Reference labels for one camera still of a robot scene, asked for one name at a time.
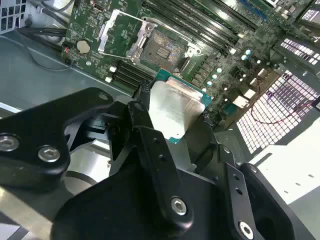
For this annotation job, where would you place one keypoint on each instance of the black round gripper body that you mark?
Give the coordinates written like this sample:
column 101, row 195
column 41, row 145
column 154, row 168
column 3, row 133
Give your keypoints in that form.
column 112, row 212

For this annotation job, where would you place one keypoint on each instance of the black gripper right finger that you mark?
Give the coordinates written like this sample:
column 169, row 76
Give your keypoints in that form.
column 237, row 190

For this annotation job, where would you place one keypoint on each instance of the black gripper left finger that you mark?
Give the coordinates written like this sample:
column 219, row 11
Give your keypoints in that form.
column 30, row 140

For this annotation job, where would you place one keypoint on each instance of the silver CPU green edge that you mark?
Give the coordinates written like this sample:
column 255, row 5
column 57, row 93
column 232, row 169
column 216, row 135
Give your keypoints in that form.
column 172, row 107

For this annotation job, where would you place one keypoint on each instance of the metal socket cover frame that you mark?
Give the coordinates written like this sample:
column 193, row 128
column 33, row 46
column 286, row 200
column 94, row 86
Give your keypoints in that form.
column 103, row 37

